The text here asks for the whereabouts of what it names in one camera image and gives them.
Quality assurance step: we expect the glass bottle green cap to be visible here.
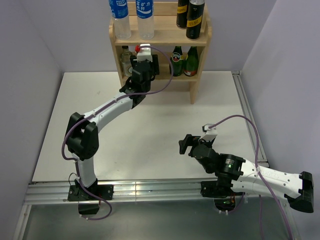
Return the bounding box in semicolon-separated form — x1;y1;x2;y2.
120;45;133;77

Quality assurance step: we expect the clear water bottle blue label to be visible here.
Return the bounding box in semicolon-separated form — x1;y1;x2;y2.
109;0;131;40

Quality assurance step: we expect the black can yellow label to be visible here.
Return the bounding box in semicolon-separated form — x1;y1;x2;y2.
176;0;189;29

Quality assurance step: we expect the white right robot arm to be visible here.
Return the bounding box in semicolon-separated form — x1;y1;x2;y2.
178;123;314;213

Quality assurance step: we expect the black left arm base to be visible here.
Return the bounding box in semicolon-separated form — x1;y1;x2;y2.
67;182;114;217

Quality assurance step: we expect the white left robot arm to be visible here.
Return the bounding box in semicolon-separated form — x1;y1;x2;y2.
61;52;160;196

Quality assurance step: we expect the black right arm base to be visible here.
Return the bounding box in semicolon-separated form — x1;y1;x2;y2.
200;180;245;216

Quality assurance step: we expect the wooden shelf unit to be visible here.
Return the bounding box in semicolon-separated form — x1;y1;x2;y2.
109;1;213;104

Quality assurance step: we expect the green glass bottle red label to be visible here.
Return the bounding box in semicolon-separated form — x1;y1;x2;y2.
169;46;184;77

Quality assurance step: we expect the dark green bottle yellow label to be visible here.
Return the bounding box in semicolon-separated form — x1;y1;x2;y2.
183;46;199;77

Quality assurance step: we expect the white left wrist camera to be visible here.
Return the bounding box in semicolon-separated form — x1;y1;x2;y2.
135;43;153;62

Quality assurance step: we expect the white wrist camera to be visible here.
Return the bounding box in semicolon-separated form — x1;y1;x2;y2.
135;43;153;62
200;123;218;142

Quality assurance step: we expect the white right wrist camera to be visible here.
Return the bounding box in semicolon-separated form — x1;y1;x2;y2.
200;123;218;142

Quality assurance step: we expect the aluminium rail frame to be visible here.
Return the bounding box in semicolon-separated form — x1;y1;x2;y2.
12;70;301;240

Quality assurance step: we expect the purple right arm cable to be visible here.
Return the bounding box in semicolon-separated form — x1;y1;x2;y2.
209;114;295;240

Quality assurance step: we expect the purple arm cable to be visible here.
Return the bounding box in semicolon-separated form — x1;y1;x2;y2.
61;46;174;221
209;114;295;240

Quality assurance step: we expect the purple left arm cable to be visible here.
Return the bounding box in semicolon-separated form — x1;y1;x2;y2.
61;46;174;221

